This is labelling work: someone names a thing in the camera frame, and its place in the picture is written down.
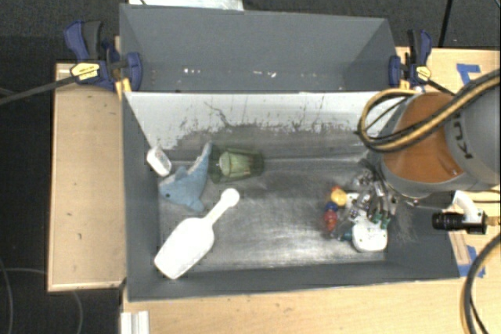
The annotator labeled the pale wood board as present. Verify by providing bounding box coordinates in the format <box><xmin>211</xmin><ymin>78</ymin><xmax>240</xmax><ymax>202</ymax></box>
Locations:
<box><xmin>46</xmin><ymin>62</ymin><xmax>127</xmax><ymax>293</ymax></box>

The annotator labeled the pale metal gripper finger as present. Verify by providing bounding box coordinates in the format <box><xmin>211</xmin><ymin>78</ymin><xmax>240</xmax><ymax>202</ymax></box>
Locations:
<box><xmin>343</xmin><ymin>192</ymin><xmax>369</xmax><ymax>213</ymax></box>
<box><xmin>331</xmin><ymin>207</ymin><xmax>363</xmax><ymax>242</ymax></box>

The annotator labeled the grey metal bin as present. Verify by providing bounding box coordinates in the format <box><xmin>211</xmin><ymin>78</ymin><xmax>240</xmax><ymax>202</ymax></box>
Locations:
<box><xmin>118</xmin><ymin>2</ymin><xmax>461</xmax><ymax>303</ymax></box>

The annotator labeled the blue toy dolphin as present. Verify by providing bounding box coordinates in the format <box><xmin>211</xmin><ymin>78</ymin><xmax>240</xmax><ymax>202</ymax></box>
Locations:
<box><xmin>157</xmin><ymin>140</ymin><xmax>214</xmax><ymax>214</ymax></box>

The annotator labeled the small white packet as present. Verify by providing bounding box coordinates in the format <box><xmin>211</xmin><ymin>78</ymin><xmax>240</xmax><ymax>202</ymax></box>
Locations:
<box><xmin>146</xmin><ymin>145</ymin><xmax>173</xmax><ymax>178</ymax></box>

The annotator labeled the white rounded plastic device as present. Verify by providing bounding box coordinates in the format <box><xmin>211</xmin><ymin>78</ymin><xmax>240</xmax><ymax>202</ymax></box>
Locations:
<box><xmin>351</xmin><ymin>217</ymin><xmax>389</xmax><ymax>253</ymax></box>

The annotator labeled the white plastic scoop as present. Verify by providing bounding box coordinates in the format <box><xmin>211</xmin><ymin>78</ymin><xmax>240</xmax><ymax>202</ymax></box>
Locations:
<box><xmin>153</xmin><ymin>187</ymin><xmax>241</xmax><ymax>281</ymax></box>

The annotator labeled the yellow blue red toy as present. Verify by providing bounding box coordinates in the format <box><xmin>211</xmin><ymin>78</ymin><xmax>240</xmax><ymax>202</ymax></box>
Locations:
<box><xmin>322</xmin><ymin>185</ymin><xmax>349</xmax><ymax>239</ymax></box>

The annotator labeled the green glass cup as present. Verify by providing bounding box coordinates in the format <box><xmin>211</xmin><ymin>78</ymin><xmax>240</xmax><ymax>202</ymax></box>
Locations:
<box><xmin>207</xmin><ymin>145</ymin><xmax>265</xmax><ymax>185</ymax></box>

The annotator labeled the black cylinder on white bracket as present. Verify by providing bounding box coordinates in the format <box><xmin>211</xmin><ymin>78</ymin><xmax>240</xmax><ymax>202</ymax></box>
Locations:
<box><xmin>431</xmin><ymin>189</ymin><xmax>491</xmax><ymax>235</ymax></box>

